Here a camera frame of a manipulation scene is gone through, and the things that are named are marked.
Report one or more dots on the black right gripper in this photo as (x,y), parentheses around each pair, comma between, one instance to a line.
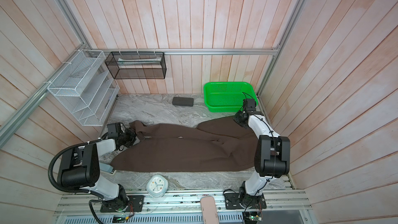
(236,117)

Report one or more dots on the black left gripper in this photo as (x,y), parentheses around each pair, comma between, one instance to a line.
(133,134)

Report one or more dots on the brown trousers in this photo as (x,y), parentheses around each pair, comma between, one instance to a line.
(218,145)

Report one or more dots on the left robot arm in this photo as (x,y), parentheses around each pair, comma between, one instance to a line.
(76,169)

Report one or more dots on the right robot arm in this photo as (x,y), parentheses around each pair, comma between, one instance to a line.
(272,157)

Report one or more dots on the green plastic basket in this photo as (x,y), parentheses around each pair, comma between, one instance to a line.
(227,97)

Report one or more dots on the white alarm clock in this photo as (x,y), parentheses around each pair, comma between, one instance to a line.
(157,186)

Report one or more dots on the dark grey rectangular case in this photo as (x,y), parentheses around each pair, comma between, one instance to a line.
(183,101)

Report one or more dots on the pink flat device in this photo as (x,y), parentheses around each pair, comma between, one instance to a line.
(209,210)

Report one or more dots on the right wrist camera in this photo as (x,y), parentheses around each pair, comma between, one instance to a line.
(249,105)

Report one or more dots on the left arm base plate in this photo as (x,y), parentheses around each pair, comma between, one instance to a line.
(132,203)

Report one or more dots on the white wire mesh shelf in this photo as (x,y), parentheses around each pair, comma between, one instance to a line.
(84,90)

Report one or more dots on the black wire mesh basket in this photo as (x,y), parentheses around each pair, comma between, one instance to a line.
(136,65)

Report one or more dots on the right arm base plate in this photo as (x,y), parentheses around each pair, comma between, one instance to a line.
(235,200)

